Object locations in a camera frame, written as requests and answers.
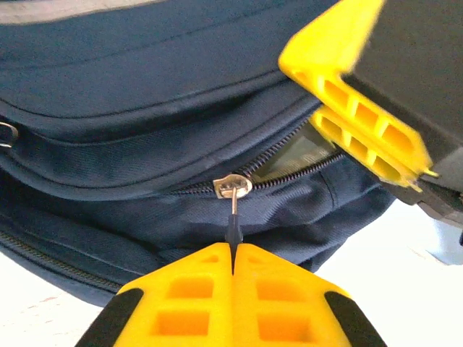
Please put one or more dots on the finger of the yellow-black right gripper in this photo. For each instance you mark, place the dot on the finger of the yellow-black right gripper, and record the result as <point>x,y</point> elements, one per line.
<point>361,144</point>
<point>325,43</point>

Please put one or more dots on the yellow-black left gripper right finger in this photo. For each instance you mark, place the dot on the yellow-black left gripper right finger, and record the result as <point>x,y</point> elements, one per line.
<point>289,307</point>

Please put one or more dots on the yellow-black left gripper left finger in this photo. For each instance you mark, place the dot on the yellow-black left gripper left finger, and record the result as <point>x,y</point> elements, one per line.
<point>188,307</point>

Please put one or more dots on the navy blue backpack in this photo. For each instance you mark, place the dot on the navy blue backpack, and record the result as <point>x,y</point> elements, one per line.
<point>126,108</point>

